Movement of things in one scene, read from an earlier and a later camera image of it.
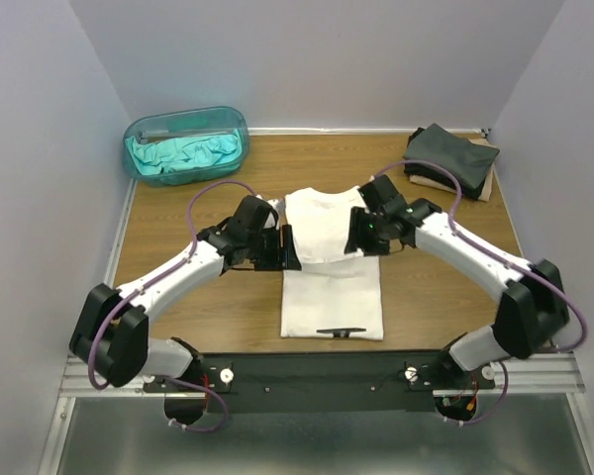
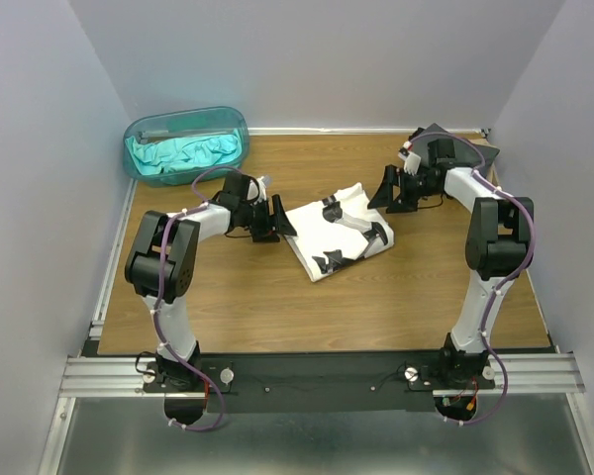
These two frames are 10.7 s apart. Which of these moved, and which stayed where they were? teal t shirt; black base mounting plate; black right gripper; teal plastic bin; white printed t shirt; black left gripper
Moved: white printed t shirt; black left gripper; black right gripper
Stayed: black base mounting plate; teal t shirt; teal plastic bin
